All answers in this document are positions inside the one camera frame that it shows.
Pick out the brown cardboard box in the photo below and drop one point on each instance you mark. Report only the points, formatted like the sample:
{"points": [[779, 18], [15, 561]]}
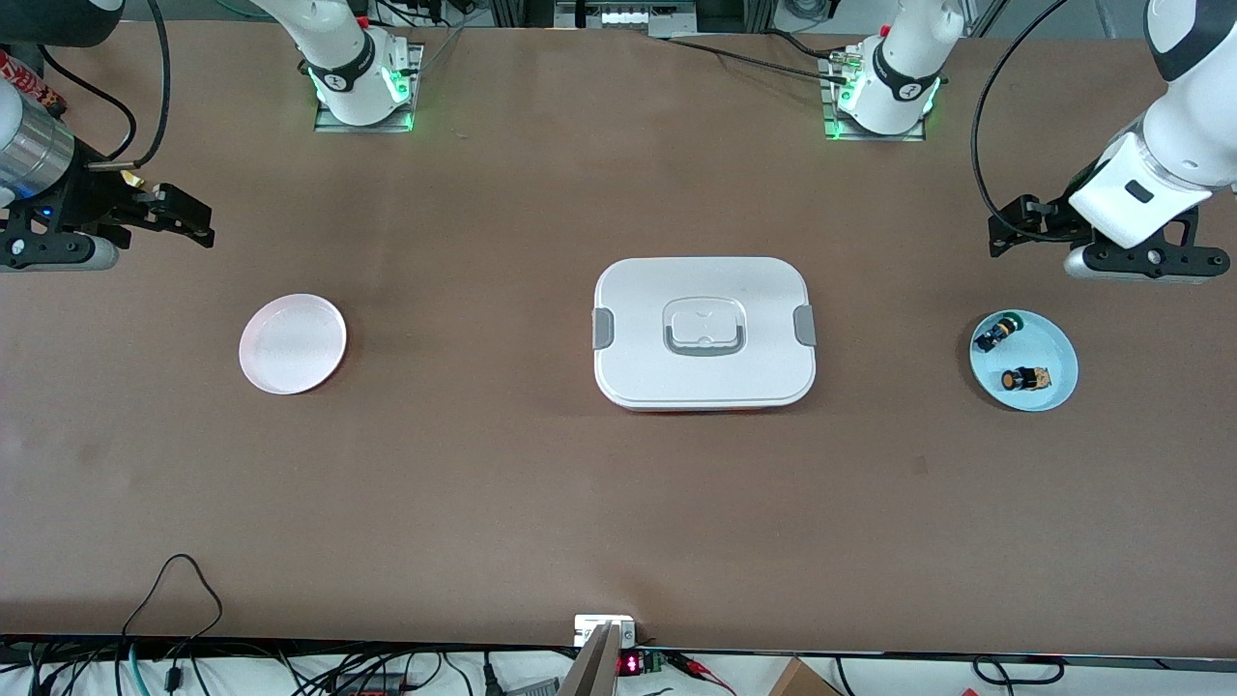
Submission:
{"points": [[797, 681]]}

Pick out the small white mounting block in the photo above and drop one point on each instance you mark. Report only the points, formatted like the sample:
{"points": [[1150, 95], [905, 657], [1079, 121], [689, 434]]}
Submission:
{"points": [[589, 628]]}

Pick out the green push button switch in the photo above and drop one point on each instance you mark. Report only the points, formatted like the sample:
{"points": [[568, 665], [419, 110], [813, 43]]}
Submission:
{"points": [[995, 333]]}

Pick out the red digit display module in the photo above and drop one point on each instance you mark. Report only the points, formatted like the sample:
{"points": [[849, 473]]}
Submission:
{"points": [[630, 664]]}

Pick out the white lunch box grey clips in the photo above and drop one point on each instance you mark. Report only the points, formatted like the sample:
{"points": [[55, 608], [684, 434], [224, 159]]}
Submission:
{"points": [[705, 377]]}

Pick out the red soda can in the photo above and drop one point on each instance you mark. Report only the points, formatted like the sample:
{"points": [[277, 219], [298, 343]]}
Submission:
{"points": [[24, 82]]}

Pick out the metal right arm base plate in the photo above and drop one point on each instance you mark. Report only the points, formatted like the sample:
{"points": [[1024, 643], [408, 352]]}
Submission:
{"points": [[324, 124]]}

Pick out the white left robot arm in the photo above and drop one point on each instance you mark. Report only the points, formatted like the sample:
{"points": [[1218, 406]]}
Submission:
{"points": [[908, 58]]}

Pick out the red and black leads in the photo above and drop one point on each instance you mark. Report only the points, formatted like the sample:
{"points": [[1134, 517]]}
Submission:
{"points": [[701, 672]]}

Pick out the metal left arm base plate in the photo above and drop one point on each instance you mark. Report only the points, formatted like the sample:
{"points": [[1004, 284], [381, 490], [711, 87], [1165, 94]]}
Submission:
{"points": [[904, 137]]}

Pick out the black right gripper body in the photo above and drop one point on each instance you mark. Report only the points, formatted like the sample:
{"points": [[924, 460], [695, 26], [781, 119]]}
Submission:
{"points": [[85, 200]]}

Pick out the grey metal camera pole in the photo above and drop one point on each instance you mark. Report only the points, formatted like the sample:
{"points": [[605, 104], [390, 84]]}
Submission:
{"points": [[591, 672]]}

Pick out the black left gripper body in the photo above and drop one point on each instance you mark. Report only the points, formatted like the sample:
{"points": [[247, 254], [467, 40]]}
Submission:
{"points": [[1055, 222]]}

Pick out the pink round plate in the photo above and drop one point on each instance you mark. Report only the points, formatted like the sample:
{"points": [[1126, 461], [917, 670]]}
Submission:
{"points": [[290, 343]]}

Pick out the orange push button switch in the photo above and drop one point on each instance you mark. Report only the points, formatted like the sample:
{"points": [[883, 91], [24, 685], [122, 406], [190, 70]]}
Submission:
{"points": [[1024, 379]]}

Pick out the light blue round plate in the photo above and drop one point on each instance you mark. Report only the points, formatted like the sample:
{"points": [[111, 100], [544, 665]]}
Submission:
{"points": [[1049, 367]]}

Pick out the white power strip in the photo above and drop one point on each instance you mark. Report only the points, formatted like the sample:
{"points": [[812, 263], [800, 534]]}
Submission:
{"points": [[628, 16]]}

